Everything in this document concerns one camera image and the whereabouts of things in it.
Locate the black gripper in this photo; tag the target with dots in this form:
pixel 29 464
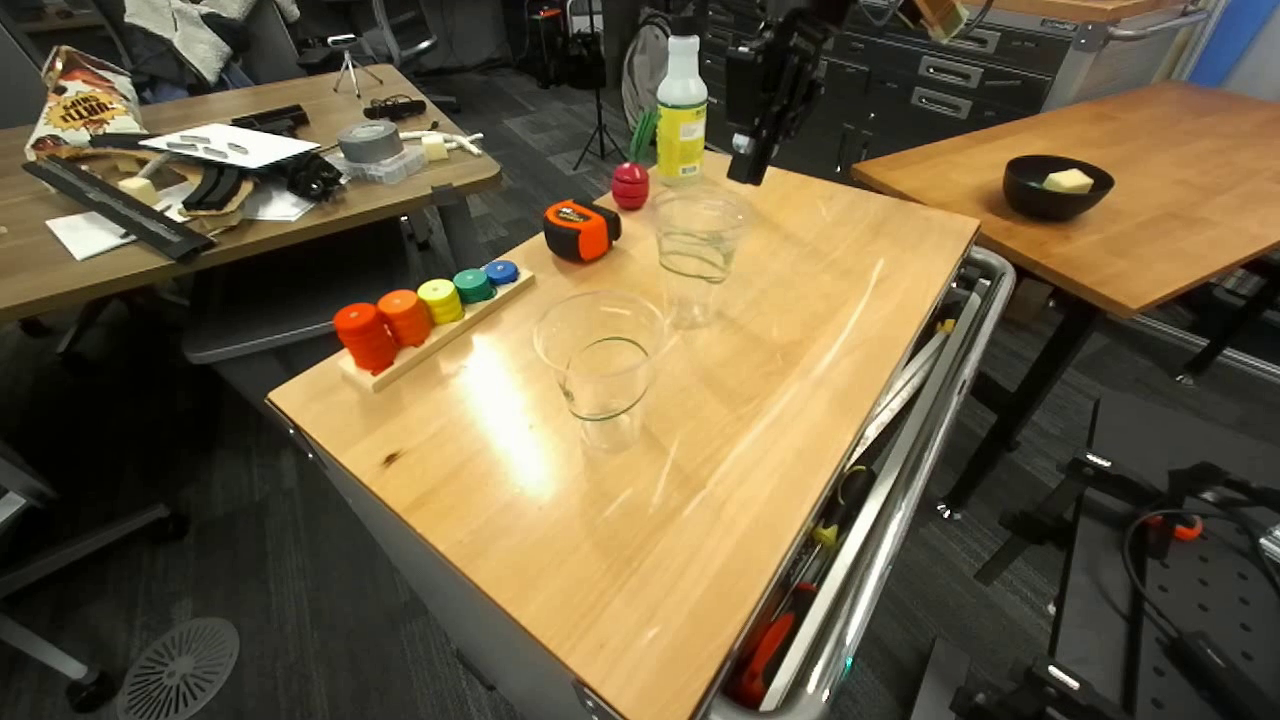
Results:
pixel 775 87

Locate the white yellow spray bottle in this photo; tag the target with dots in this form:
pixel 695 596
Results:
pixel 682 127

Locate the red toy pepper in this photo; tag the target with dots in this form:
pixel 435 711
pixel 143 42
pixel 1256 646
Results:
pixel 628 187

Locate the white mesh standing fan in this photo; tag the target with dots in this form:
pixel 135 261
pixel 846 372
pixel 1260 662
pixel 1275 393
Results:
pixel 642 67

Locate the dark grey drawer cabinet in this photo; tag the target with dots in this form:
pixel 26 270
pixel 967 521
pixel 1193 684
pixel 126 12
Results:
pixel 922 80

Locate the orange black tape measure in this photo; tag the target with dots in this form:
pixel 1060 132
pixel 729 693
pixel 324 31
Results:
pixel 578 230

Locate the orange brown box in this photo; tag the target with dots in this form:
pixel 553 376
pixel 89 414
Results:
pixel 939 16

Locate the blue toy cylinder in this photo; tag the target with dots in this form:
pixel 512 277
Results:
pixel 503 270

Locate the black bowl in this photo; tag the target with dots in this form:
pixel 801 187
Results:
pixel 1055 201

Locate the green toy cylinder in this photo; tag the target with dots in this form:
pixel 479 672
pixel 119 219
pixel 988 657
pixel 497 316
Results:
pixel 475 286

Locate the pale yellow block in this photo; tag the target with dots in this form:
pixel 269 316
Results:
pixel 1065 181

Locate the yellow toy cylinder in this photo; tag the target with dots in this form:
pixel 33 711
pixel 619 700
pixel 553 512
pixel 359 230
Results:
pixel 441 299

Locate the grey tape roll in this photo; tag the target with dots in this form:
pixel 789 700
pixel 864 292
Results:
pixel 369 142

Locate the orange toy cylinder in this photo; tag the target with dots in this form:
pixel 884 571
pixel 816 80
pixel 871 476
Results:
pixel 404 316

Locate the red toy cylinder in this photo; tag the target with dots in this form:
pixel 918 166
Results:
pixel 364 338

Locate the wooden side table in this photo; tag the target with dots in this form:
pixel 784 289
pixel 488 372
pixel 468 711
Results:
pixel 1185 201

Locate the black device on desk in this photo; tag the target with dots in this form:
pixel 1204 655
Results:
pixel 313 172

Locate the grey office chair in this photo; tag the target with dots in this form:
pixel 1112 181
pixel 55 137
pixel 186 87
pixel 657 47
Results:
pixel 295 303

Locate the flat black remote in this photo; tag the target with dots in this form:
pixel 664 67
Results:
pixel 264 119

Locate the blue panel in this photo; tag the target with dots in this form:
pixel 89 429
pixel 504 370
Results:
pixel 1234 38

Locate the white paper sheet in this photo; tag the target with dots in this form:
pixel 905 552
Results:
pixel 225 146

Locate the grey metal tool cart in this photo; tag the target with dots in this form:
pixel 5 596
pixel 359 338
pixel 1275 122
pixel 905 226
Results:
pixel 424 585

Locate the orange clamp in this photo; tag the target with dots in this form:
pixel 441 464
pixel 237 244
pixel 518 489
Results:
pixel 1182 525

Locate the long black bar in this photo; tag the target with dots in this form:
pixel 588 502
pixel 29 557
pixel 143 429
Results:
pixel 115 206

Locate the small white paper note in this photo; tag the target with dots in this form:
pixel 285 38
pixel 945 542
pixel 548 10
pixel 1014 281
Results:
pixel 87 233

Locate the orange snack bag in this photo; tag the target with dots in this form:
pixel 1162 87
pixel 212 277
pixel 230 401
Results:
pixel 82 106

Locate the long wooden office desk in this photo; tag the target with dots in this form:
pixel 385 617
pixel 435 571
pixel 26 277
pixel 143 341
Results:
pixel 40 261

